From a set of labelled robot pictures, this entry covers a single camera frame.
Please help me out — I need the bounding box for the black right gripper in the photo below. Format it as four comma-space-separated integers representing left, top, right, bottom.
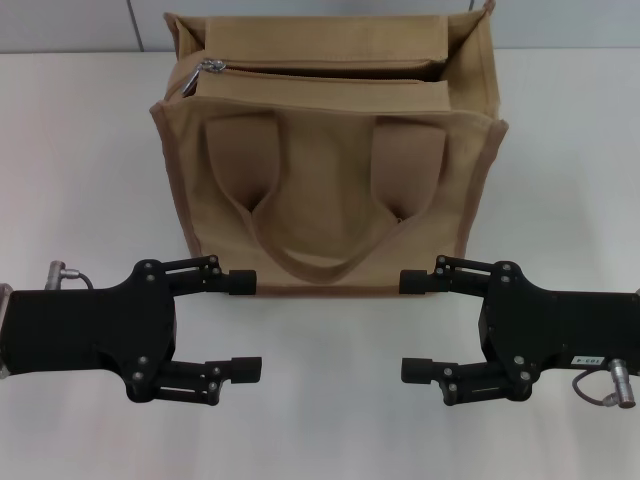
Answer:
399, 254, 638, 406

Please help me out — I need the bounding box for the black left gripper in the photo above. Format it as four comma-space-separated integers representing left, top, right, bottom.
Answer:
9, 258, 180, 402

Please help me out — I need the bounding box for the khaki canvas food bag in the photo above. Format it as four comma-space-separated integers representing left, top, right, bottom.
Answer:
149, 0, 507, 301

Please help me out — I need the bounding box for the silver metal zipper pull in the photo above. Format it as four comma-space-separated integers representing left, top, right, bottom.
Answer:
180, 57, 225, 96

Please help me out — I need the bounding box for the left gripper cable with plug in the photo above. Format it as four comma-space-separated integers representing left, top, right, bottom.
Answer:
43, 259, 97, 292

